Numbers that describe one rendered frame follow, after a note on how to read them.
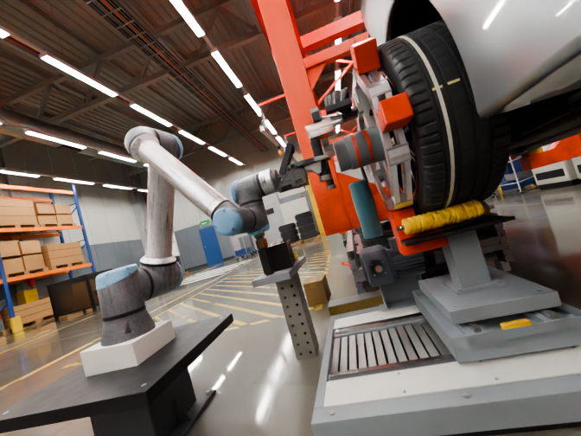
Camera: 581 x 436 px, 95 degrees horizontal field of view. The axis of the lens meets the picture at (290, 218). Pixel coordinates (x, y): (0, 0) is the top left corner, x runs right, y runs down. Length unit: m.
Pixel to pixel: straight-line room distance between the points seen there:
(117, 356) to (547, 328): 1.37
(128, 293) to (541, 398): 1.29
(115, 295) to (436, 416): 1.10
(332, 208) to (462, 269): 0.73
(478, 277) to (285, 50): 1.53
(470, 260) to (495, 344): 0.29
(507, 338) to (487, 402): 0.21
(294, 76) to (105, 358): 1.63
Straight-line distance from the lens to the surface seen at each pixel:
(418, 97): 0.88
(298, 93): 1.73
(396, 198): 0.99
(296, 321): 1.38
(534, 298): 1.10
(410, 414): 0.90
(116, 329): 1.25
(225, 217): 0.86
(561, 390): 0.97
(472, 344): 1.02
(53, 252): 12.08
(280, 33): 1.93
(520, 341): 1.06
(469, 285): 1.19
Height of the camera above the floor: 0.61
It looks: 3 degrees up
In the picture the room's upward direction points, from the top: 16 degrees counter-clockwise
